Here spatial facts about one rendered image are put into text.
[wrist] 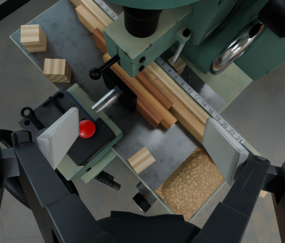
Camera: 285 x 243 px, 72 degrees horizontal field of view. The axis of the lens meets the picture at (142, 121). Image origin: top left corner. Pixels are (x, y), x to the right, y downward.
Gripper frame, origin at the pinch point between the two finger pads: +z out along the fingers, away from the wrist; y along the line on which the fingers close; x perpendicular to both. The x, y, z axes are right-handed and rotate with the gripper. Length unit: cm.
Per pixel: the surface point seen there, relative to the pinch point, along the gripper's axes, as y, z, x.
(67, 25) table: -19.3, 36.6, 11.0
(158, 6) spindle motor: 0.4, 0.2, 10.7
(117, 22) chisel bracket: -4.5, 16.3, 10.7
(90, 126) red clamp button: -7.7, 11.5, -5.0
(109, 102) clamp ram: -6.1, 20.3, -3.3
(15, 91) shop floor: -86, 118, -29
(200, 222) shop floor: 46, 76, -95
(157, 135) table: 4.5, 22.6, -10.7
